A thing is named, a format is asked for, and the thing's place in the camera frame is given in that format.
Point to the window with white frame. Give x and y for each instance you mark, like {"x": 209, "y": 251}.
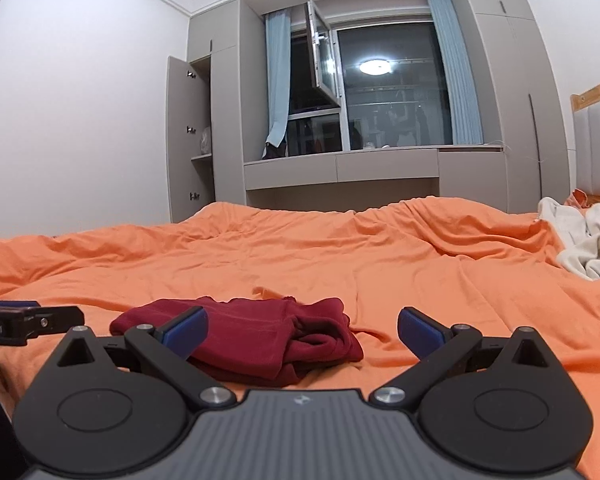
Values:
{"x": 364, "y": 87}

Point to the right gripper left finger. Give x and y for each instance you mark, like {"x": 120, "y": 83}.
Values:
{"x": 118, "y": 406}

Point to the light blue curtain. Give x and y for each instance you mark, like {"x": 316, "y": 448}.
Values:
{"x": 464, "y": 106}
{"x": 278, "y": 65}

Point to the open grey wardrobe door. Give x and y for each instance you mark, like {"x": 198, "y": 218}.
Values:
{"x": 188, "y": 139}

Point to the beige crumpled clothes pile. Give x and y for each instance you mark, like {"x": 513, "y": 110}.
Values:
{"x": 579, "y": 232}

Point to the grey padded headboard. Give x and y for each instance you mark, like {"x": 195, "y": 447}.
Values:
{"x": 586, "y": 121}

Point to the orange bed cover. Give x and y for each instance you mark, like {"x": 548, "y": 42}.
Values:
{"x": 456, "y": 260}

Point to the grey built-in wardrobe unit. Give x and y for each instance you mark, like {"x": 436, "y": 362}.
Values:
{"x": 523, "y": 156}

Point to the dark red t-shirt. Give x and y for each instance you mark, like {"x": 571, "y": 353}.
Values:
{"x": 265, "y": 343}

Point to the left light blue curtain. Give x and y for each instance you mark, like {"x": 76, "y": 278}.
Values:
{"x": 278, "y": 65}

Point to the right light blue curtain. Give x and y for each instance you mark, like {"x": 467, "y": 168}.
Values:
{"x": 464, "y": 106}

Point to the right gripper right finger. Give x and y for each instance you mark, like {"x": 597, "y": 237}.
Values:
{"x": 474, "y": 404}

